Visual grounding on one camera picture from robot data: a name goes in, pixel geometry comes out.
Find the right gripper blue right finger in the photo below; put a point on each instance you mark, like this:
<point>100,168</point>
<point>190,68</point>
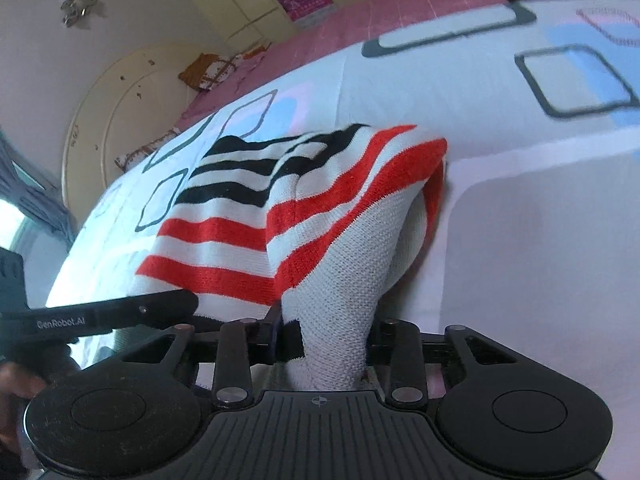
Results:
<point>381,342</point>

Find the striped knit sweater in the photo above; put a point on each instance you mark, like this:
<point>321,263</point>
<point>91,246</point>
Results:
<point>322,225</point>

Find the grey window curtain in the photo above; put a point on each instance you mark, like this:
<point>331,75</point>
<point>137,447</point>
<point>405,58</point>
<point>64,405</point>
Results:
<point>32,199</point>

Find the patterned white bed sheet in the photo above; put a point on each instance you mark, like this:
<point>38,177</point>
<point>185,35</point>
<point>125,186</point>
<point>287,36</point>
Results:
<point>536,243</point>

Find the pink bed cover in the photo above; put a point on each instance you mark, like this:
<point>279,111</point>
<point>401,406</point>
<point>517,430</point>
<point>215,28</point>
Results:
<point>350,25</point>

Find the cream arched headboard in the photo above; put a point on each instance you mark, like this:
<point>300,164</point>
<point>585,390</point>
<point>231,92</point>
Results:
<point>135,101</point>

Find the person's left hand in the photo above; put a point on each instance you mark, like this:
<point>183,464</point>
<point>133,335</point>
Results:
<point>16,384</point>

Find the orange checked pillow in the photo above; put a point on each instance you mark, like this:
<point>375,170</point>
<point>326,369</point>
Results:
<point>210,70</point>

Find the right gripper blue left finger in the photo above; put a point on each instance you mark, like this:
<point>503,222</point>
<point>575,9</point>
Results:
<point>266,340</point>

